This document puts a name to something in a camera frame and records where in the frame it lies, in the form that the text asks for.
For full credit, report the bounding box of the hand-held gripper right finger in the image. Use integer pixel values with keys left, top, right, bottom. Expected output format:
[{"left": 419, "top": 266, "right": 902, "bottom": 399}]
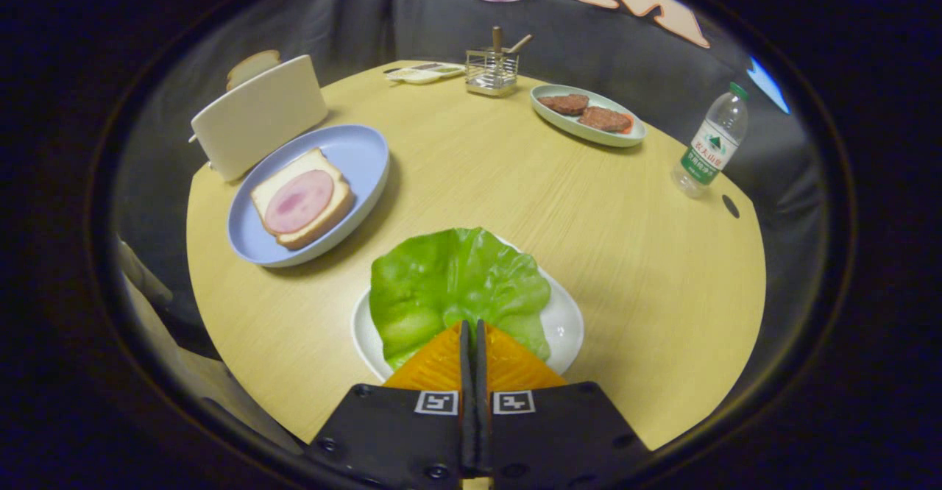
[{"left": 477, "top": 320, "right": 652, "bottom": 490}]

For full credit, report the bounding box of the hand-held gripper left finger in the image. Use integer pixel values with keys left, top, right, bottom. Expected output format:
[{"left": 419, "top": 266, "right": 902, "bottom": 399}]
[{"left": 305, "top": 320, "right": 478, "bottom": 490}]

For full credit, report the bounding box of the green lettuce leaf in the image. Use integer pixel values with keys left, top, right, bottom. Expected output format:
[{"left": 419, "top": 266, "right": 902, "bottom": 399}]
[{"left": 369, "top": 227, "right": 551, "bottom": 371}]

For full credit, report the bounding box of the toasted bread slice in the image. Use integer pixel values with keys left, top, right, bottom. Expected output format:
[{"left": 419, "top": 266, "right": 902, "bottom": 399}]
[{"left": 226, "top": 50, "right": 281, "bottom": 92}]

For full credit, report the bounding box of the white round plate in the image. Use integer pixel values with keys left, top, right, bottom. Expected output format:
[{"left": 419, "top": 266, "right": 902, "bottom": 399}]
[{"left": 351, "top": 236, "right": 585, "bottom": 383}]

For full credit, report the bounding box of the pink ham slice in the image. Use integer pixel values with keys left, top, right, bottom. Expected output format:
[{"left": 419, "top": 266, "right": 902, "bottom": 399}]
[{"left": 263, "top": 169, "right": 335, "bottom": 235}]

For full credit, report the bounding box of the blue round plate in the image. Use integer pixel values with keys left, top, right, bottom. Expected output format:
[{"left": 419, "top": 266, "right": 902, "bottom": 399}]
[{"left": 227, "top": 124, "right": 390, "bottom": 269}]

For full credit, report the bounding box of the white bread slice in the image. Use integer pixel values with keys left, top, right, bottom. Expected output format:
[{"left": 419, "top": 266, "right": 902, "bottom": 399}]
[{"left": 250, "top": 148, "right": 355, "bottom": 250}]

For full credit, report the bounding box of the pale green oval plate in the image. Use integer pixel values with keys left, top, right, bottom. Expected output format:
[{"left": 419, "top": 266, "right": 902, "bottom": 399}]
[{"left": 530, "top": 84, "right": 648, "bottom": 148}]

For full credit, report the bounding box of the brown meat patty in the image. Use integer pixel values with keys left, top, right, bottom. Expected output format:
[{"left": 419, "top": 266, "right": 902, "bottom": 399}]
[
  {"left": 578, "top": 106, "right": 632, "bottom": 133},
  {"left": 537, "top": 93, "right": 589, "bottom": 116}
]

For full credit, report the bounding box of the clear plastic water bottle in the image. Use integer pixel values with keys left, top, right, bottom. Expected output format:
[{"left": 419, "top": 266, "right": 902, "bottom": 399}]
[{"left": 671, "top": 82, "right": 750, "bottom": 199}]

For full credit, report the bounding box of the white toaster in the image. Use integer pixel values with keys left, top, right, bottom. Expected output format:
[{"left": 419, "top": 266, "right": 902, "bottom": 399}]
[{"left": 188, "top": 54, "right": 329, "bottom": 183}]

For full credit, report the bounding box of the white divided dish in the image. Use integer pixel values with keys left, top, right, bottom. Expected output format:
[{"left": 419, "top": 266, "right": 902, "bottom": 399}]
[{"left": 384, "top": 62, "right": 466, "bottom": 85}]

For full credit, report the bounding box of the black backdrop cloth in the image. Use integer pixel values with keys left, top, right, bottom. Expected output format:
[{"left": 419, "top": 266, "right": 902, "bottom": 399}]
[{"left": 110, "top": 0, "right": 829, "bottom": 329}]

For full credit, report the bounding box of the wire utensil holder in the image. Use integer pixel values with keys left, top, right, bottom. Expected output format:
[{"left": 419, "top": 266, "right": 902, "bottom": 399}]
[{"left": 465, "top": 49, "right": 520, "bottom": 98}]

